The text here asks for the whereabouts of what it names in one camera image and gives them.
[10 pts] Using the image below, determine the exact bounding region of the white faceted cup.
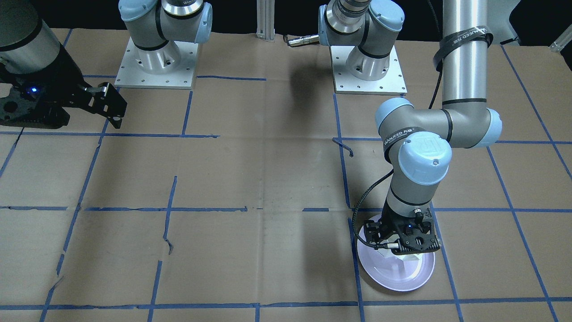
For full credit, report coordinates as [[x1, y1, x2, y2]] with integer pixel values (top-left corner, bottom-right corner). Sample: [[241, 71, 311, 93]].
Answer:
[[377, 248, 423, 269]]

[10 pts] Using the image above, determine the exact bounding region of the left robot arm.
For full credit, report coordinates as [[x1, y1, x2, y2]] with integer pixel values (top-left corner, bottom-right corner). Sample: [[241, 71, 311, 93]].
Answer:
[[318, 0, 502, 255]]

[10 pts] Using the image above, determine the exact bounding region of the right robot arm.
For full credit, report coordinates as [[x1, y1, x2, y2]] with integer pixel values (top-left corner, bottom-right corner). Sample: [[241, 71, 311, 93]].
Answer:
[[1, 0, 213, 130]]

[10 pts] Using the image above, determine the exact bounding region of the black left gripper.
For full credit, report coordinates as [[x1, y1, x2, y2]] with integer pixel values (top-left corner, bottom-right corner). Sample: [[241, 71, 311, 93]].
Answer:
[[380, 210, 441, 255]]

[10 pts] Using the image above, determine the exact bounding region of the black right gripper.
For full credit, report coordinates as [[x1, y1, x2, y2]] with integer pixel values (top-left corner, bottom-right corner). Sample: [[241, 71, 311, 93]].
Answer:
[[0, 45, 127, 130]]

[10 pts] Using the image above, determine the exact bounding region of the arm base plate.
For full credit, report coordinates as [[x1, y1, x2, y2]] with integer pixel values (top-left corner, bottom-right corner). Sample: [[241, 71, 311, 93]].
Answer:
[[330, 46, 408, 95], [114, 39, 199, 90]]

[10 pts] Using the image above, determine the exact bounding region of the lilac round plate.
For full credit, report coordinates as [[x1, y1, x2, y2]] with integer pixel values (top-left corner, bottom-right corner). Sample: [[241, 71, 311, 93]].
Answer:
[[357, 241, 436, 292]]

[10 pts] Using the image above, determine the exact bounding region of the aluminium frame post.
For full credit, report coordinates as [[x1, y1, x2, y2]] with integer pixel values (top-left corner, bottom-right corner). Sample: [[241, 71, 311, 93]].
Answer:
[[256, 0, 275, 42]]

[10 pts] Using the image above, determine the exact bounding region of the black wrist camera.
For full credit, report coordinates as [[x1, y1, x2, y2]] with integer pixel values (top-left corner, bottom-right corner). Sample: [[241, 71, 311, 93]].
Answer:
[[363, 220, 394, 250]]

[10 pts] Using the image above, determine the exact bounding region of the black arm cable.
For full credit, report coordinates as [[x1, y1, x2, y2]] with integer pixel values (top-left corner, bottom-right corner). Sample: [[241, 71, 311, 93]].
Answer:
[[352, 169, 396, 249]]

